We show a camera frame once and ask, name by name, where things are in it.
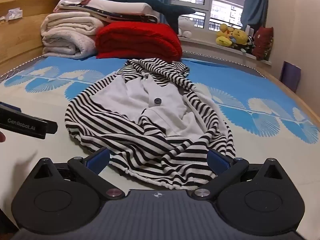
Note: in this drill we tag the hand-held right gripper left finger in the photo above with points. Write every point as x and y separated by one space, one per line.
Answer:
98 161

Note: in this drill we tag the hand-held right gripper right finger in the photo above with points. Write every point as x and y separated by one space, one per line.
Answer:
218 161

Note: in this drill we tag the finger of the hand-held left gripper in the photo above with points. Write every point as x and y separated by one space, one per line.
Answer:
52 127

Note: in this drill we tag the black white striped baby garment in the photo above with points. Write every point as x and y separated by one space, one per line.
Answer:
160 110

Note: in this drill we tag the person's left hand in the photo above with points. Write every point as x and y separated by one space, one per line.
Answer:
2 137

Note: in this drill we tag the blue white printed bed mat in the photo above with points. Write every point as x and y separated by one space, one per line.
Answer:
262 92

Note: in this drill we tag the cream folded blanket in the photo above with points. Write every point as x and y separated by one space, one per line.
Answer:
67 37

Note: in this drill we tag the tissue pack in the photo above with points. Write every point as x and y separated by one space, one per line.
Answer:
13 13

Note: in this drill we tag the purple box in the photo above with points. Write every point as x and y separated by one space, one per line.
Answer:
290 75

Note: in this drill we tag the red folded blanket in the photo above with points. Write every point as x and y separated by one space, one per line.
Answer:
140 40

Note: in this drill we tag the dark red cushion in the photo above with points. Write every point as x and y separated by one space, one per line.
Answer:
263 42

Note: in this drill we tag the yellow round plush toy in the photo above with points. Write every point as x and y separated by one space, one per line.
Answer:
240 36

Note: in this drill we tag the yellow duck plush toy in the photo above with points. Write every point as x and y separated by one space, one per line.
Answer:
223 33

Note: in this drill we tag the white folded quilt dark trim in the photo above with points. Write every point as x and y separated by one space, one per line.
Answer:
120 7

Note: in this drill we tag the white plush toy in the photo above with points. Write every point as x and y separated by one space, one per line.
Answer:
185 26

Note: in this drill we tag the dark teal shark plush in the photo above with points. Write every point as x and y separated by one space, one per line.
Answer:
155 3

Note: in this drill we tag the window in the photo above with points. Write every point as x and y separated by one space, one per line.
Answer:
220 0

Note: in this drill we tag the wooden bed side rail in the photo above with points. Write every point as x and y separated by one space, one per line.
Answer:
287 90

